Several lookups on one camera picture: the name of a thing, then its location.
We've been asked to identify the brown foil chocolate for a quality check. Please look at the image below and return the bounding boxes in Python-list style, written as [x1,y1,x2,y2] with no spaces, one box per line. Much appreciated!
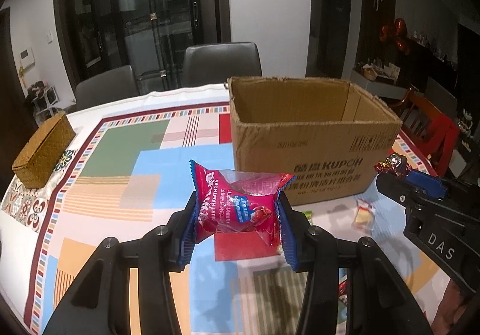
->
[374,153,411,179]

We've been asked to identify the grey chair right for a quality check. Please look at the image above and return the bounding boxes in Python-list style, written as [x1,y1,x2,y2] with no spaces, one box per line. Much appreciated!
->
[181,42,262,88]

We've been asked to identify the person right hand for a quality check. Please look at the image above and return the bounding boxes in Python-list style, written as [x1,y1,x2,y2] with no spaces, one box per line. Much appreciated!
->
[430,280,479,335]

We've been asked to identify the red foil balloons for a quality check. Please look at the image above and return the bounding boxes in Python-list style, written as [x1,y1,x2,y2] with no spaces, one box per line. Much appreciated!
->
[379,18,410,55]

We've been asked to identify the white shoe rack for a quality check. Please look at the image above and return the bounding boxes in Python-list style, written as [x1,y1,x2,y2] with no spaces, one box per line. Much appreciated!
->
[26,81,61,126]

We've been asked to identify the brown cardboard box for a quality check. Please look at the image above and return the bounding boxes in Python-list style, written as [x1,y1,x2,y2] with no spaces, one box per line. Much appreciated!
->
[228,77,402,205]

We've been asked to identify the black glass sliding door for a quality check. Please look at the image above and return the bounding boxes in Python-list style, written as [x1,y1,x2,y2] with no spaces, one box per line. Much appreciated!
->
[54,0,231,92]

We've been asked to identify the grey chair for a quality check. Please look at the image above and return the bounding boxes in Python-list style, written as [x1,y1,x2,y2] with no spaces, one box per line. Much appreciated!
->
[181,42,262,88]
[75,65,140,110]

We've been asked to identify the grey chair left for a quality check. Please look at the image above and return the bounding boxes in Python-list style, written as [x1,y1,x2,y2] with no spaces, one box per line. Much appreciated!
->
[75,65,140,110]

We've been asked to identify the red wooden chair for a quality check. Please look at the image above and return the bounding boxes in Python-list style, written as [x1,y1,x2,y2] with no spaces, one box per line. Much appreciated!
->
[389,87,460,177]

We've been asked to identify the woven wicker box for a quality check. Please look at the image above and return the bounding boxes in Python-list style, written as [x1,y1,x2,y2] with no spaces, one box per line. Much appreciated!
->
[11,112,76,189]

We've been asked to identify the dark red snack packet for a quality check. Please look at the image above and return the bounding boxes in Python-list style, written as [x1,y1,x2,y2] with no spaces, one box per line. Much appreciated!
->
[338,280,348,306]

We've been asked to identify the yellow cake clear packet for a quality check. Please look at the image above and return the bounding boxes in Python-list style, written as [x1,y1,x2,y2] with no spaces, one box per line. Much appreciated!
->
[352,198,376,233]

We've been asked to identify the white intercom panel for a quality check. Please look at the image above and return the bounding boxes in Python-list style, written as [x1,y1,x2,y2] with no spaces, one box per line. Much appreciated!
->
[19,47,35,70]

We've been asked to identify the white low cabinet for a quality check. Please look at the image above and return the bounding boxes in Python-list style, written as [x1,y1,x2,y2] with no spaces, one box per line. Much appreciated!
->
[350,69,408,100]

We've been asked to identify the green snack packet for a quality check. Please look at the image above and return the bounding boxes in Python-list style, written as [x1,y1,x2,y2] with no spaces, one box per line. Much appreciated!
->
[303,211,313,225]

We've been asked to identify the magenta hawthorn snack bag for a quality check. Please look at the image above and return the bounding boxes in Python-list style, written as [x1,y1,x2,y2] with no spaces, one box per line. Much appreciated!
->
[190,160,295,247]

